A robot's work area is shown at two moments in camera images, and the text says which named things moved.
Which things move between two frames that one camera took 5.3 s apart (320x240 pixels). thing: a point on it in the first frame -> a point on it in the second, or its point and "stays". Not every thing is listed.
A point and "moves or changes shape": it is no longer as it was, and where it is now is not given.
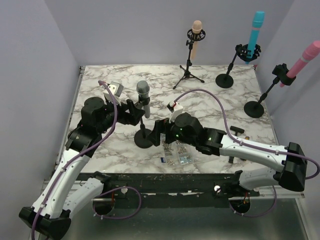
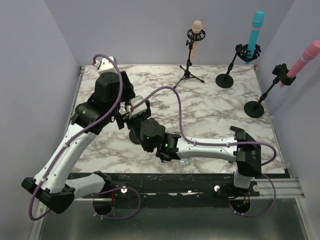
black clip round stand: (255, 109) stays
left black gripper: (134, 117) -> (127, 87)
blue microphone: (258, 21) stays
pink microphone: (308, 54) stays
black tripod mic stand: (192, 37) stays
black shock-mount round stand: (226, 80) stays
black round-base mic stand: (140, 136) moves or changes shape
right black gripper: (161, 125) -> (130, 120)
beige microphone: (196, 28) stays
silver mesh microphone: (143, 88) moves or changes shape
